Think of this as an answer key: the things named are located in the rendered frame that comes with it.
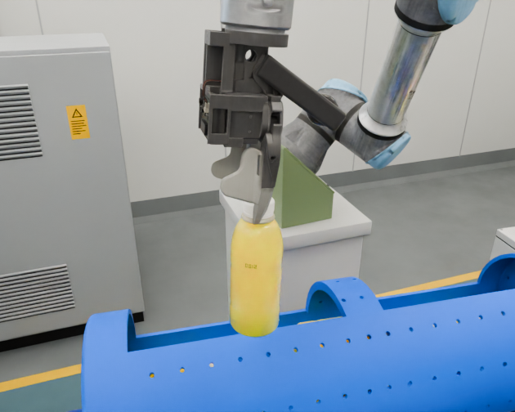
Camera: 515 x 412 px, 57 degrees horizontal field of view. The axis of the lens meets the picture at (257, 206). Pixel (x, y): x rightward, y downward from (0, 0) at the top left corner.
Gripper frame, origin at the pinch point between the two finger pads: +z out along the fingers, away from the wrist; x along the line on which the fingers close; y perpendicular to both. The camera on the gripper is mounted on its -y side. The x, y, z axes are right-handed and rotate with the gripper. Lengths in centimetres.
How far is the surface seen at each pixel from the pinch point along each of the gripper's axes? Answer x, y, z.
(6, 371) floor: -150, 72, 148
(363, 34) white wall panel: -303, -163, -14
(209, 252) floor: -232, -39, 132
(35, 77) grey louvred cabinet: -158, 50, 10
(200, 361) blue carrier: -2.9, 5.4, 25.6
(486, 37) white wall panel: -313, -283, -20
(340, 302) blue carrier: -8.2, -18.3, 20.9
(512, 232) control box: -40, -83, 26
